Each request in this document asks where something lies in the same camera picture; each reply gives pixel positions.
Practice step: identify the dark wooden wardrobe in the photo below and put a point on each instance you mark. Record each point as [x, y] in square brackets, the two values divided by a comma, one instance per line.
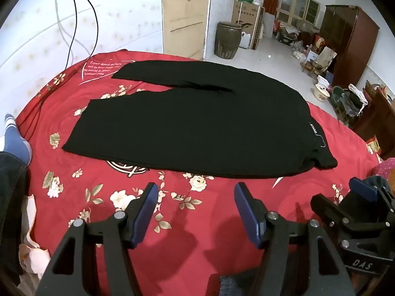
[348, 37]

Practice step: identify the brown cardboard box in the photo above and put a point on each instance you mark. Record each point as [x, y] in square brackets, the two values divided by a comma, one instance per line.
[247, 15]

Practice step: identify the brown wooden cabinet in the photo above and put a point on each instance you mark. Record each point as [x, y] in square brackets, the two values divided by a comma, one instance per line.
[378, 123]

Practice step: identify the pink dotted cloth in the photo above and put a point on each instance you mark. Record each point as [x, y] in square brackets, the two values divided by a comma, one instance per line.
[385, 169]

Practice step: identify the window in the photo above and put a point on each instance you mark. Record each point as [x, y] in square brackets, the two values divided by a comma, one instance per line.
[297, 6]

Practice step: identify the person's blue-socked foot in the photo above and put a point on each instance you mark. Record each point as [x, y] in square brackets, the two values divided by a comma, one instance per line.
[17, 141]

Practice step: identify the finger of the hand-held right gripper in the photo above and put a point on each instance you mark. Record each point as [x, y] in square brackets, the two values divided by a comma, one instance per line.
[364, 188]
[325, 206]

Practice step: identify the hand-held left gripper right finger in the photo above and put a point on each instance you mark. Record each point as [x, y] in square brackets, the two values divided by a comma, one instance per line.
[247, 215]

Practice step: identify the white plastic jug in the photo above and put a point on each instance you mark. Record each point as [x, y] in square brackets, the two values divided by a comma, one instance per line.
[244, 41]

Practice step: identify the enamel basin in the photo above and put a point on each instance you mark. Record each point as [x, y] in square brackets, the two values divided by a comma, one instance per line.
[321, 94]

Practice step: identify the red floral blanket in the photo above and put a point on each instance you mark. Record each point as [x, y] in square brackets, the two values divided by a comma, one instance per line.
[92, 160]

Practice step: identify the black pants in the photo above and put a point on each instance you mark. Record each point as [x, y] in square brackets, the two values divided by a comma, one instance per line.
[200, 129]

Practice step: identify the beige wooden door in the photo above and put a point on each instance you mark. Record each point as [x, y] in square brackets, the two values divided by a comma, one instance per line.
[185, 21]

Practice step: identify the green chair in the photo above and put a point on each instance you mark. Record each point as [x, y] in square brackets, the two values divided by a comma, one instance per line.
[339, 101]

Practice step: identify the brown ceramic jar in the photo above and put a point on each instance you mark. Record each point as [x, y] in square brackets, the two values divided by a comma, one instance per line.
[227, 40]

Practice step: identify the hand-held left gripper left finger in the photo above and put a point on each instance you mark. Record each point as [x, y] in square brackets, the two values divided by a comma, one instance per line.
[144, 214]

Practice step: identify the person's jeans leg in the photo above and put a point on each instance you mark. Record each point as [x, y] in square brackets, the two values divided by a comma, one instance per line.
[10, 206]
[237, 286]

